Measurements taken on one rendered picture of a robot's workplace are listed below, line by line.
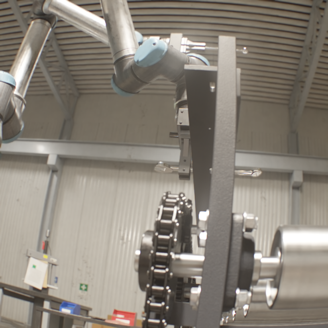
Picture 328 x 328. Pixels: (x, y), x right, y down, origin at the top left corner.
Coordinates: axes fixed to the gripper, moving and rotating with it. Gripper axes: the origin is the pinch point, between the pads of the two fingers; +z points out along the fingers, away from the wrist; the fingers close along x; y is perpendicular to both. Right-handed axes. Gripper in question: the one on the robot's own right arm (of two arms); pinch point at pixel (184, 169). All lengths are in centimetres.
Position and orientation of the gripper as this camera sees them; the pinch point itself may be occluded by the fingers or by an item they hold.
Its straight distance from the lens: 98.3
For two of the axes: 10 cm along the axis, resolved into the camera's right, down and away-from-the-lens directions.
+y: -9.9, -0.7, 1.1
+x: -0.8, -4.2, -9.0
